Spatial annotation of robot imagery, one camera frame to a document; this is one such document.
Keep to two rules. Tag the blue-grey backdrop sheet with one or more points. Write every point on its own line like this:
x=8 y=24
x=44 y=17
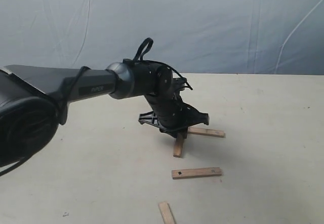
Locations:
x=207 y=36

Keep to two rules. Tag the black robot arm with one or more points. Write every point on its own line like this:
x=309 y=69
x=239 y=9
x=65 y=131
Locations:
x=35 y=100

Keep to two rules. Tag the wood block with holes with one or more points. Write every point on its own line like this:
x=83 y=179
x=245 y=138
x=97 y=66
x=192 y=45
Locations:
x=196 y=172
x=206 y=132

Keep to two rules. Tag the upper wood block with holes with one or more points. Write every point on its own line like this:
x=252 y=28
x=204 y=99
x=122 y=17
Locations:
x=206 y=132

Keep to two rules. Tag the edge plain wood block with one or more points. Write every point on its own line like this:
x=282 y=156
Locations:
x=166 y=213

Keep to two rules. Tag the lower wood block with holes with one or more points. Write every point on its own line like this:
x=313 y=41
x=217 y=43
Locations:
x=196 y=172

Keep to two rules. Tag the plain vertical wood block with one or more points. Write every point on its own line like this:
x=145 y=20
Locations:
x=178 y=146

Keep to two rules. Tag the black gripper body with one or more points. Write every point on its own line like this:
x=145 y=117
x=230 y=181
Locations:
x=170 y=114

